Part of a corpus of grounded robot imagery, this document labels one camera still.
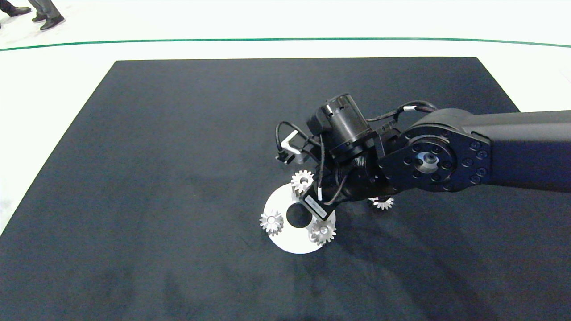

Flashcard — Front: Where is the boxy wrist camera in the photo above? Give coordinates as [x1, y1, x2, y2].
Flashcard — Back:
[277, 130, 315, 166]

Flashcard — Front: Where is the black cable loop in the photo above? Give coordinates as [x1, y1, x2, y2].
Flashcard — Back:
[275, 121, 323, 162]

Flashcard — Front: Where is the large steel gear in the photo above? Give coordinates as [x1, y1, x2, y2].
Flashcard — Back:
[309, 220, 337, 246]

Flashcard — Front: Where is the dark mat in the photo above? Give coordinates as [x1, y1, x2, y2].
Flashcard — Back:
[0, 57, 571, 321]

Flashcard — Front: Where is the black cable with white tag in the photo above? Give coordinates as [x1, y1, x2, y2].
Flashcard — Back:
[318, 134, 325, 202]
[366, 101, 439, 123]

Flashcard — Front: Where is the person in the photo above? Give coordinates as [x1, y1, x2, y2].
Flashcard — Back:
[0, 0, 32, 18]
[28, 0, 66, 31]

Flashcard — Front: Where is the round white plate with pins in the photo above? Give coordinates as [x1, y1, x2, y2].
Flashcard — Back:
[263, 183, 336, 255]

